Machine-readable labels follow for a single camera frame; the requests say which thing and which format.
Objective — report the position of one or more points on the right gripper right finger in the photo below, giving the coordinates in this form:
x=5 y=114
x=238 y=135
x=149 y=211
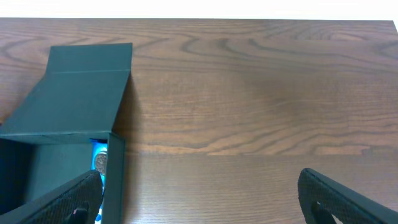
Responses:
x=323 y=200

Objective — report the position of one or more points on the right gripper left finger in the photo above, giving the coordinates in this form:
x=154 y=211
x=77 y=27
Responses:
x=77 y=201

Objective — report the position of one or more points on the blue Oreo cookie pack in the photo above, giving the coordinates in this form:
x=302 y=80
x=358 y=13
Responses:
x=99 y=159

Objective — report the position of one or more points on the dark green lidded box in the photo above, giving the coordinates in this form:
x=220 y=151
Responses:
x=45 y=142

